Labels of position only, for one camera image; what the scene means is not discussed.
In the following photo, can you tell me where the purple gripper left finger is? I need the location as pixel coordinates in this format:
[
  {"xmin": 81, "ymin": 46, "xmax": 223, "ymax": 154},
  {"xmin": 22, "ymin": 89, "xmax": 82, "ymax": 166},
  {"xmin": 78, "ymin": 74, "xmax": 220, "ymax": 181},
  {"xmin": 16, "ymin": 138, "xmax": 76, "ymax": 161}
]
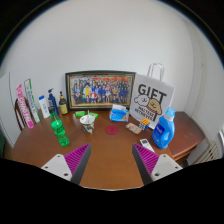
[{"xmin": 42, "ymin": 143, "xmax": 91, "ymax": 185}]

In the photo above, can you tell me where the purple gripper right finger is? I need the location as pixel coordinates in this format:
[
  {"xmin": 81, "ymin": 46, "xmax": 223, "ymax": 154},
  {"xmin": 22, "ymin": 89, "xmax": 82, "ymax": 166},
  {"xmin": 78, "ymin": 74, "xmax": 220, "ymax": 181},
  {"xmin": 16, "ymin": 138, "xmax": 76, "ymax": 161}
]
[{"xmin": 132, "ymin": 144, "xmax": 182, "ymax": 185}]

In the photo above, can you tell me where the green plastic soda bottle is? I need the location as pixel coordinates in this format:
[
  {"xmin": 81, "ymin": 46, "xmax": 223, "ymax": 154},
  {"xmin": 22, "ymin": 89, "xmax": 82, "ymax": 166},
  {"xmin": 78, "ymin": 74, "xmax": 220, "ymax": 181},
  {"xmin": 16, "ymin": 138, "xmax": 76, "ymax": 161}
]
[{"xmin": 49, "ymin": 107, "xmax": 65, "ymax": 137}]

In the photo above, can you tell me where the white remote control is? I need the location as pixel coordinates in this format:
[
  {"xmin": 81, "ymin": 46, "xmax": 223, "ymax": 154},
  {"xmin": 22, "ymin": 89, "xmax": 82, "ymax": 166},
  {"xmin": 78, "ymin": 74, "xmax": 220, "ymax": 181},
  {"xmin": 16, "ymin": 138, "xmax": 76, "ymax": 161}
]
[{"xmin": 140, "ymin": 139, "xmax": 155, "ymax": 152}]

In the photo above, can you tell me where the green bottle cap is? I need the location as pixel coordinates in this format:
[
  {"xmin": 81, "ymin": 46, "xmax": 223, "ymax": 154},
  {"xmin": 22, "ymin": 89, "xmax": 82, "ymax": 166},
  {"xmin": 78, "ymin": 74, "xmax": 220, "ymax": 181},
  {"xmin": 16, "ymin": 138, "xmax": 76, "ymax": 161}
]
[{"xmin": 59, "ymin": 137, "xmax": 70, "ymax": 146}]

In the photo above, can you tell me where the blue detergent bottle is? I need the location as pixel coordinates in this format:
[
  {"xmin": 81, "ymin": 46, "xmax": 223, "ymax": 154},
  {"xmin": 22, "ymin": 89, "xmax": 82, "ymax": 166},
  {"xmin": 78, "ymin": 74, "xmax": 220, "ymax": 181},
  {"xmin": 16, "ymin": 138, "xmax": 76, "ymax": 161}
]
[{"xmin": 152, "ymin": 107, "xmax": 176, "ymax": 149}]

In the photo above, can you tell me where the patterned small pouch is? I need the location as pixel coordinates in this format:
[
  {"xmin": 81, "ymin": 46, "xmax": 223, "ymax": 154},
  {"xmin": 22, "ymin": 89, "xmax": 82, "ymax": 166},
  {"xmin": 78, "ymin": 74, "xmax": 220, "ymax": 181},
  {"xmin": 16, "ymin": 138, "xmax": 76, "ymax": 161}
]
[{"xmin": 126, "ymin": 123, "xmax": 142, "ymax": 134}]

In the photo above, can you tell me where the rubik's cube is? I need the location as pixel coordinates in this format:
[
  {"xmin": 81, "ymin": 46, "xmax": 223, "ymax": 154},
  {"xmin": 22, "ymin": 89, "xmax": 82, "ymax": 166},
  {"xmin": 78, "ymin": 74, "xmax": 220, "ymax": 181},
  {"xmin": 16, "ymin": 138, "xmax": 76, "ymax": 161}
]
[{"xmin": 139, "ymin": 119, "xmax": 150, "ymax": 130}]

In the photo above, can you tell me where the camouflage paper cup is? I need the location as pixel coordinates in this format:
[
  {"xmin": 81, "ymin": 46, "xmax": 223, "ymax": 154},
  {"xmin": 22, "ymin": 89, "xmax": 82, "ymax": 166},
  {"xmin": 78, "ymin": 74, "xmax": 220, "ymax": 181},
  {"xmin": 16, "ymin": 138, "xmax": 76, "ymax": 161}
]
[{"xmin": 80, "ymin": 115, "xmax": 95, "ymax": 134}]

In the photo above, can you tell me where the green soap box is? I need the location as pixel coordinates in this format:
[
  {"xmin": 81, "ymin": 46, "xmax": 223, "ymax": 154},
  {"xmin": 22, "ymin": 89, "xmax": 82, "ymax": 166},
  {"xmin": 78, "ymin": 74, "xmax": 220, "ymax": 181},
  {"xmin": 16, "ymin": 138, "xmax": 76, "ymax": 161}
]
[{"xmin": 75, "ymin": 111, "xmax": 86, "ymax": 117}]

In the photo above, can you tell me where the red round coaster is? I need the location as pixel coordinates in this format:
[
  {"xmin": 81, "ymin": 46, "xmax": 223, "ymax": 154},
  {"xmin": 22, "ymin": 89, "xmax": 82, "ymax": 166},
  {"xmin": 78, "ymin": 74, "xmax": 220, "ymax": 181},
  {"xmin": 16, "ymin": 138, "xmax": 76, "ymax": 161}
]
[{"xmin": 106, "ymin": 125, "xmax": 119, "ymax": 135}]

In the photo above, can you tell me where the green small packet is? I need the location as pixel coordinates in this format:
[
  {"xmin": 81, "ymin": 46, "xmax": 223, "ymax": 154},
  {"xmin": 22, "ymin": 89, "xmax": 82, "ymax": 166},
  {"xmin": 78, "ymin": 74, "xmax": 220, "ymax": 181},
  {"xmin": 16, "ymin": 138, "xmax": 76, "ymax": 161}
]
[{"xmin": 89, "ymin": 112, "xmax": 98, "ymax": 119}]

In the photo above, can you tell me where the white radiator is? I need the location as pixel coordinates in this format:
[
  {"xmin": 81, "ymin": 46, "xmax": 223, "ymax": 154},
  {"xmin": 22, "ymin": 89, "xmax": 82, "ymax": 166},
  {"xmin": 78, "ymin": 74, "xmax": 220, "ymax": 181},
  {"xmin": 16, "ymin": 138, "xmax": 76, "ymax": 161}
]
[{"xmin": 194, "ymin": 141, "xmax": 220, "ymax": 164}]

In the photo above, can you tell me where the white lotion bottle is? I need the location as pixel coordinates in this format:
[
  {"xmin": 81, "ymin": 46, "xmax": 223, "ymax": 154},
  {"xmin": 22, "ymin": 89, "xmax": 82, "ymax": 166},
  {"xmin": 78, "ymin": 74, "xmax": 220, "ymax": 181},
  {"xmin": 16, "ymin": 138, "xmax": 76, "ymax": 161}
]
[{"xmin": 39, "ymin": 95, "xmax": 50, "ymax": 118}]

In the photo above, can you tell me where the blue tissue pack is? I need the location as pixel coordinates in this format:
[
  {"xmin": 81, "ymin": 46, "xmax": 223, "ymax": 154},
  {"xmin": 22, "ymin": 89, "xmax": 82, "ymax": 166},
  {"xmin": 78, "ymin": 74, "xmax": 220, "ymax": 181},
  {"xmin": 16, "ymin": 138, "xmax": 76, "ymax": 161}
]
[{"xmin": 109, "ymin": 104, "xmax": 129, "ymax": 122}]

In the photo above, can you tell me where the brown glass pump bottle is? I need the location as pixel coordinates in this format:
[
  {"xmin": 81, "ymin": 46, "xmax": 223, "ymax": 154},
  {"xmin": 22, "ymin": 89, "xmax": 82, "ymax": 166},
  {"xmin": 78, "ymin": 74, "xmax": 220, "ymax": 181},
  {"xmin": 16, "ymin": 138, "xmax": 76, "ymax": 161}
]
[{"xmin": 59, "ymin": 91, "xmax": 68, "ymax": 115}]

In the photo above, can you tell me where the white gift paper bag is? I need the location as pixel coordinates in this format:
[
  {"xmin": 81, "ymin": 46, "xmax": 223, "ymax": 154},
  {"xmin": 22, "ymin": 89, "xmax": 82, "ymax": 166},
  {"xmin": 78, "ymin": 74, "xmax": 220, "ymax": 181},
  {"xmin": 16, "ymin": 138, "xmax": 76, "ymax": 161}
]
[{"xmin": 129, "ymin": 63, "xmax": 175, "ymax": 129}]

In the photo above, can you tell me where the dark blue pump bottle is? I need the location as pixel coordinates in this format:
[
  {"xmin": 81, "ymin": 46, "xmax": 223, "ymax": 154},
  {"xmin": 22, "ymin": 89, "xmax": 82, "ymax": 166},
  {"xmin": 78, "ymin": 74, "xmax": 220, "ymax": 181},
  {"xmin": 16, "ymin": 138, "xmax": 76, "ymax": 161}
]
[{"xmin": 48, "ymin": 88, "xmax": 59, "ymax": 115}]

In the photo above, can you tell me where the framed group photo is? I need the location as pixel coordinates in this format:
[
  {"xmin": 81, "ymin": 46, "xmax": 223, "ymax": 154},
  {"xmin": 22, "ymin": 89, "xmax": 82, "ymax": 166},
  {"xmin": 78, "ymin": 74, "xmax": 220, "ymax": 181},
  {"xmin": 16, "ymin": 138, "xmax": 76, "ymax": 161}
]
[{"xmin": 65, "ymin": 70, "xmax": 135, "ymax": 110}]

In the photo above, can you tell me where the pink toothpaste box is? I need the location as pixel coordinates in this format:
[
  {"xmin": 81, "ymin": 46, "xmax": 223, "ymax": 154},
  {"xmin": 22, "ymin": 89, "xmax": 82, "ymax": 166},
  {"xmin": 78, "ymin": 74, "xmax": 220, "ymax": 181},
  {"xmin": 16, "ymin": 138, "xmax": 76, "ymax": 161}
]
[{"xmin": 16, "ymin": 84, "xmax": 34, "ymax": 129}]

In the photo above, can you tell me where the green white toothpaste box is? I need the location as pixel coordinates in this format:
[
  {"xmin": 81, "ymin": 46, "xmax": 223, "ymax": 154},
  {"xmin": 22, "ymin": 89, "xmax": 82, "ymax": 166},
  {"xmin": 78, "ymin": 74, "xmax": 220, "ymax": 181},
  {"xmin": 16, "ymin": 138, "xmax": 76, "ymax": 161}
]
[{"xmin": 24, "ymin": 79, "xmax": 40, "ymax": 123}]

